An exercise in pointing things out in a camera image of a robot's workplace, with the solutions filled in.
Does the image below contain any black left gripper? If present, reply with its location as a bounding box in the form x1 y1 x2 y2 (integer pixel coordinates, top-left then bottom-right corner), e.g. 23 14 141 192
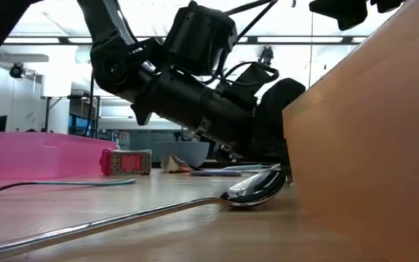
251 78 307 164

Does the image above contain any smoked paprika patterned tin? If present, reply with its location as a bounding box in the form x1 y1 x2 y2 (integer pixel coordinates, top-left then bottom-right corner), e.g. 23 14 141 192
99 148 153 177

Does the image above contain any large polished steel spoon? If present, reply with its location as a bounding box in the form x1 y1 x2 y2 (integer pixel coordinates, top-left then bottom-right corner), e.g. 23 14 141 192
0 169 288 262

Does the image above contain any black ceiling spotlight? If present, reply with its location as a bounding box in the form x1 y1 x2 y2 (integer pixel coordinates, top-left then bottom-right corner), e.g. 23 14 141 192
9 63 25 79
260 45 274 68

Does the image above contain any grey-blue bowl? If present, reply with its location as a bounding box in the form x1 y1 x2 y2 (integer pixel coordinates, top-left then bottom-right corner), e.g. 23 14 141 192
154 140 210 168

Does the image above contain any orange plastic bin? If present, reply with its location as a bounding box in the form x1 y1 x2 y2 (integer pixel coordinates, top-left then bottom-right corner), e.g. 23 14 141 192
282 0 419 262

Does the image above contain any brown crumpled food packet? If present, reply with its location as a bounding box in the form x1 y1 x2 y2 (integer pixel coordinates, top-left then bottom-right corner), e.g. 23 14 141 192
161 153 196 174

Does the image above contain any pink plastic bin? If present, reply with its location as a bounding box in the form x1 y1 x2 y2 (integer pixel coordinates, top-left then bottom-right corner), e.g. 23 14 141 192
0 131 119 182

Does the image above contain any black overhead frame bar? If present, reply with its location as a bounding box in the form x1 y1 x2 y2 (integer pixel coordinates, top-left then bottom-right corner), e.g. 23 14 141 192
4 35 369 46

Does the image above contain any light-blue-handled spoon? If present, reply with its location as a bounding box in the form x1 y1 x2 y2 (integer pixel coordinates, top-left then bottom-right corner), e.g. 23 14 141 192
222 164 264 172

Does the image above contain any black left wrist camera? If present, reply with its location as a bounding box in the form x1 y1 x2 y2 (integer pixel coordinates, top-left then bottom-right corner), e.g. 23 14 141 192
216 61 280 108

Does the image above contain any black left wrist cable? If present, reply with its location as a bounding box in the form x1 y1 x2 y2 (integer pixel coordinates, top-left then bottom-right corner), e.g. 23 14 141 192
201 0 280 88

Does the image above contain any teal-handled black utensil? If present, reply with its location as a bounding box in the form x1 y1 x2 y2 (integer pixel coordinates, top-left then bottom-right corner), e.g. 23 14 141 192
0 178 137 200

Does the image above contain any black background workstation frame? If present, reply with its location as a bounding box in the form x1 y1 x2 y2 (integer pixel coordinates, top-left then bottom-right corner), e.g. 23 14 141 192
44 95 103 139

